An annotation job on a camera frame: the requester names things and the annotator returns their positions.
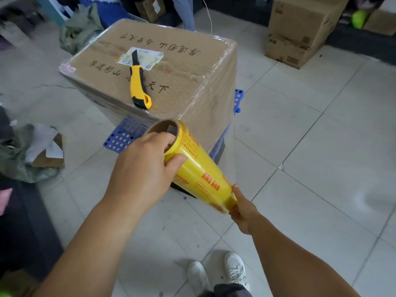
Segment person's right hand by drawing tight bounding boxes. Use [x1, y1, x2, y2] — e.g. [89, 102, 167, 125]
[229, 184, 260, 236]

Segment person's left hand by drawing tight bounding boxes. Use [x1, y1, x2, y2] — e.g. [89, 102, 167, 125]
[103, 131, 188, 215]

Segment yellow stretch film roll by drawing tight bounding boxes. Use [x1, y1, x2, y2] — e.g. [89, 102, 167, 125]
[145, 119, 238, 214]

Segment yellow black utility knife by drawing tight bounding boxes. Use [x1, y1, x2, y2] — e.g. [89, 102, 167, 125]
[129, 49, 153, 110]

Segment large brown cardboard box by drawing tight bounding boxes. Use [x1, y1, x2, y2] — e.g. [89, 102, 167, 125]
[59, 19, 238, 155]

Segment person's left forearm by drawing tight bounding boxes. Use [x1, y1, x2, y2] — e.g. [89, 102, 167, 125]
[32, 198, 143, 297]

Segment person's right forearm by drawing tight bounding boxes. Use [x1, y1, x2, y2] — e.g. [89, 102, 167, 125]
[247, 213, 361, 297]

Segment person's right shoe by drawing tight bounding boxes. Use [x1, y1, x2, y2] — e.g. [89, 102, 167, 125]
[224, 252, 250, 291]

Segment person's shoe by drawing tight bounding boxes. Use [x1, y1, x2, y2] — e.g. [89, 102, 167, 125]
[224, 252, 250, 291]
[187, 261, 212, 294]

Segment person's left shoe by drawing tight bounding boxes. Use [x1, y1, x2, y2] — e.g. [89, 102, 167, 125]
[187, 261, 212, 294]

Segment person's grey trousers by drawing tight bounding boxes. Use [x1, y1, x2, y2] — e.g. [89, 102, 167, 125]
[198, 283, 254, 297]

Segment small cardboard box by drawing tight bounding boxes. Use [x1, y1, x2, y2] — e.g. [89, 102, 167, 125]
[264, 33, 324, 69]

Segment cardboard box with white sticker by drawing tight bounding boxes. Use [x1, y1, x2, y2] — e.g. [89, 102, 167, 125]
[135, 0, 166, 24]

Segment cardboard box with white label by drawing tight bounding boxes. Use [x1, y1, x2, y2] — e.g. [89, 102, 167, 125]
[268, 0, 350, 47]

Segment blue perforated plastic pallet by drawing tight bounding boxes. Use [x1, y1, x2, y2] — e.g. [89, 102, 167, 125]
[103, 89, 245, 154]

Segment black plastic crate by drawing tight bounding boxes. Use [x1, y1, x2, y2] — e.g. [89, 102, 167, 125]
[170, 132, 226, 198]

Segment white paper sheet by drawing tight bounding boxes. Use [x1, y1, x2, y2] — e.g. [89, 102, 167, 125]
[24, 123, 64, 163]

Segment green fabric sack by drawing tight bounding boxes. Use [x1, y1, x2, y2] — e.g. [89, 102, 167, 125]
[59, 4, 104, 55]
[0, 123, 66, 184]

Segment pink packet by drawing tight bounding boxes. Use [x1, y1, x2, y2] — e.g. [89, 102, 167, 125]
[0, 188, 14, 216]

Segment blue plastic bag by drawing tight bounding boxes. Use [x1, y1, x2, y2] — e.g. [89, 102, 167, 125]
[79, 0, 134, 28]

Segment printed poster board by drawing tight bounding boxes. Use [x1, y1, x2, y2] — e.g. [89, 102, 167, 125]
[34, 0, 81, 25]

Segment green plastic packet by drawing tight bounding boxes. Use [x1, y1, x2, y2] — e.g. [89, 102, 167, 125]
[351, 9, 369, 30]

